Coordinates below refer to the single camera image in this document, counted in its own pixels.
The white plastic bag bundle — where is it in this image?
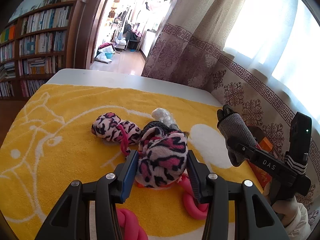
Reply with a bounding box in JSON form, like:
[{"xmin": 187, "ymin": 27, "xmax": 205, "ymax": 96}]
[{"xmin": 151, "ymin": 108, "xmax": 178, "ymax": 128}]

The white sheer curtain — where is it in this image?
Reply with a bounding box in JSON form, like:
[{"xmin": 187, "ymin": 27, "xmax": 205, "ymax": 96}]
[{"xmin": 223, "ymin": 0, "xmax": 319, "ymax": 120}]

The grey sock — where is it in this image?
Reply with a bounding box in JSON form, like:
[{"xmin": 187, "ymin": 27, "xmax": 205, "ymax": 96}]
[{"xmin": 217, "ymin": 105, "xmax": 257, "ymax": 167}]

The brown wooden door frame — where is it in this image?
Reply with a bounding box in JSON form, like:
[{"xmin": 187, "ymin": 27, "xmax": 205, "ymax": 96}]
[{"xmin": 73, "ymin": 0, "xmax": 107, "ymax": 69}]

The red tin box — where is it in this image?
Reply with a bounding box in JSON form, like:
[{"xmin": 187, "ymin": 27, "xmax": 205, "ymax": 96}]
[{"xmin": 246, "ymin": 126, "xmax": 275, "ymax": 189}]

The patterned lace curtain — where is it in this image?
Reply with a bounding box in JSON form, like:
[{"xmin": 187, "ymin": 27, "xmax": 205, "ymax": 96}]
[{"xmin": 142, "ymin": 0, "xmax": 319, "ymax": 226}]

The black white trim sock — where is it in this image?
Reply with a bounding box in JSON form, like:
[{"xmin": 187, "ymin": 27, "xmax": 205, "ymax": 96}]
[{"xmin": 141, "ymin": 121, "xmax": 180, "ymax": 135}]

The right gloved hand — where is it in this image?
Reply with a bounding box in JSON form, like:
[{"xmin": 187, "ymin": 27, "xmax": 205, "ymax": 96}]
[{"xmin": 263, "ymin": 183, "xmax": 311, "ymax": 240}]

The leopard print sock ball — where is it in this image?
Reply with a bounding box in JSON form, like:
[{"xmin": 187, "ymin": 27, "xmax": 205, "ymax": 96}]
[{"xmin": 135, "ymin": 128, "xmax": 188, "ymax": 186}]

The wooden bookshelf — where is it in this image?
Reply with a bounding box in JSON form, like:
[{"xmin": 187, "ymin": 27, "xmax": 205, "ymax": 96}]
[{"xmin": 1, "ymin": 1, "xmax": 85, "ymax": 100}]

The small leopard print sock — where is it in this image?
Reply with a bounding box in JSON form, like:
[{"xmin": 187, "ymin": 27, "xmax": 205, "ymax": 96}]
[{"xmin": 91, "ymin": 112, "xmax": 141, "ymax": 145}]

